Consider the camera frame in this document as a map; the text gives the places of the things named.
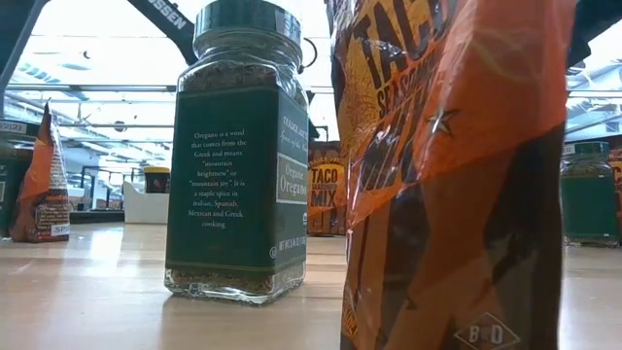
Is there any oregano jar green lid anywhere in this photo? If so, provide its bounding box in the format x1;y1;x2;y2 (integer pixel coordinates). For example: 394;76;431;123
163;0;311;306
560;140;619;248
0;119;43;239

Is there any black spice tin yellow lid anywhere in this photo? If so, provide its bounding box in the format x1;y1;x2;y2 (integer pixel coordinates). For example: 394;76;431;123
143;165;172;194

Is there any white plastic bin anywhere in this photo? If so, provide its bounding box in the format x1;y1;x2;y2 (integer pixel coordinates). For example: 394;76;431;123
121;181;170;226

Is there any long black aluminium crossbar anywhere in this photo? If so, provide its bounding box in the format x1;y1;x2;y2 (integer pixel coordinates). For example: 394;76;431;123
69;209;125;226

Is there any long horizontal overhead bar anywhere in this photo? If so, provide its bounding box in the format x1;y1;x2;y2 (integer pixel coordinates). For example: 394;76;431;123
4;84;179;94

